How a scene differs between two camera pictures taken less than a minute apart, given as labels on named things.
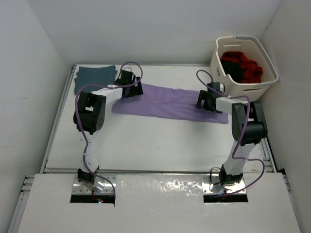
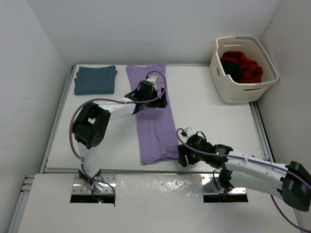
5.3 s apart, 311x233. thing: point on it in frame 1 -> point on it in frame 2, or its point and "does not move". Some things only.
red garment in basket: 251,72 does not move
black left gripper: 137,91 -> 160,103
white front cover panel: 157,204 does not move
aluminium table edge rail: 63,101 does not move
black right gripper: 204,96 -> 182,152
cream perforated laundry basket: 253,49 does not move
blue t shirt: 103,75 does not move
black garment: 234,70 does not move
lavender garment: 167,103 -> 157,142
